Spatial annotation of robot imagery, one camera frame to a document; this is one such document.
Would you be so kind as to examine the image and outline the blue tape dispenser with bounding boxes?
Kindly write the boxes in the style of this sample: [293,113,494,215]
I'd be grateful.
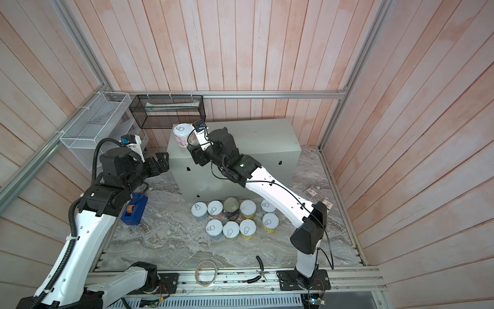
[121,193,148,225]

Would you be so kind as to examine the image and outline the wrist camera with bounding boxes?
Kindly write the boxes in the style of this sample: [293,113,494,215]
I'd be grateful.
[120,134,145,162]
[192,119,210,148]

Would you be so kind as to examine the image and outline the open-top dark metal can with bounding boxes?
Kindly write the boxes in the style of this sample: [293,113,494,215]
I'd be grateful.
[223,197,240,221]

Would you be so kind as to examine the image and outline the small card box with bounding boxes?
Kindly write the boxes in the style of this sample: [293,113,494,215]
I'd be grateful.
[322,198,334,211]

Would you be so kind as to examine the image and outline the coiled wire ring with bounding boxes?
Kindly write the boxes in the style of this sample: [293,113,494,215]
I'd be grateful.
[193,260,219,287]

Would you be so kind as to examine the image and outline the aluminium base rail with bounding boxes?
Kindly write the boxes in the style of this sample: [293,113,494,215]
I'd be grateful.
[112,266,394,308]

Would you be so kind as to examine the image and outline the grey metal cabinet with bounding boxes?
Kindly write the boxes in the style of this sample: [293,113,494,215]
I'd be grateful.
[167,118,302,203]

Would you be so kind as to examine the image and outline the left aluminium wall rail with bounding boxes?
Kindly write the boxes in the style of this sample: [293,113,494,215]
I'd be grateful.
[1,85,109,214]

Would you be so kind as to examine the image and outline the blue can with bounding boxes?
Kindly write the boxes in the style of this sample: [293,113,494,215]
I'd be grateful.
[206,219,223,240]

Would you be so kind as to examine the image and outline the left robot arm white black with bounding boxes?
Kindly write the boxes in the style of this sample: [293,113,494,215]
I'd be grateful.
[17,135,169,308]

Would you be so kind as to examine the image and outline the pink labelled can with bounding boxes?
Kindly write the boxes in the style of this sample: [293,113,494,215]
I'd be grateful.
[172,123,193,148]

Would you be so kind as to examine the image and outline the horizontal aluminium wall rail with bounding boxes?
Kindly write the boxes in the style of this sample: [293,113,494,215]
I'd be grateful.
[109,90,346,100]

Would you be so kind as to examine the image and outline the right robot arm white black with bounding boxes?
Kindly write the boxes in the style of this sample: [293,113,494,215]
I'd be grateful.
[187,121,329,290]

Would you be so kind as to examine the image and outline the white wire mesh shelf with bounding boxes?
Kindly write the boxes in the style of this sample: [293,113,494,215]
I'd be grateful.
[60,92,149,171]

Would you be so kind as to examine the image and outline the green can front middle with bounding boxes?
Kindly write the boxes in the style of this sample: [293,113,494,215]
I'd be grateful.
[223,221,240,241]

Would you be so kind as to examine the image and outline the yellow labelled can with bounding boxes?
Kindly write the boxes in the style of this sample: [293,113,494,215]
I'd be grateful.
[262,213,279,234]

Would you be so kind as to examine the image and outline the yellow can back row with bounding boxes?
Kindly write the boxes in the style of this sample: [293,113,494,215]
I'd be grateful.
[240,200,257,220]

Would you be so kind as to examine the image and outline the black mesh basket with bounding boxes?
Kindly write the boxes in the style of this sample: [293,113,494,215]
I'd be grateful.
[129,94,206,130]

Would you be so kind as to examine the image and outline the black pliers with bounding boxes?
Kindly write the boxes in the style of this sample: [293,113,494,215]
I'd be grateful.
[245,256,266,284]

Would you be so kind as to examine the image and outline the teal labelled can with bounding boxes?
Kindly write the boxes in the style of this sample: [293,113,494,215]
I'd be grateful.
[191,202,208,222]

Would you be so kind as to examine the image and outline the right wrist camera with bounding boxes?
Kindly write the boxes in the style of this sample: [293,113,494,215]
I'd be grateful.
[192,119,210,148]

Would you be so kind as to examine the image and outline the clear paper clip box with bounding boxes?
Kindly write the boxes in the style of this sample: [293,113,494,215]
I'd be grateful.
[304,187,318,199]

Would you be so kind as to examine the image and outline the yellow can front right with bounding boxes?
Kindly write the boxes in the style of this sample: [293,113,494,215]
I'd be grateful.
[239,219,257,239]

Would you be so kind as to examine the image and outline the teal can back right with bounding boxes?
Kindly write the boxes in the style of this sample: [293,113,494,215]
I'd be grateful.
[261,199,277,215]

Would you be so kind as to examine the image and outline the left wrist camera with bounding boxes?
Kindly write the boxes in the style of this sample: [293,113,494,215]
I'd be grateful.
[120,134,145,162]

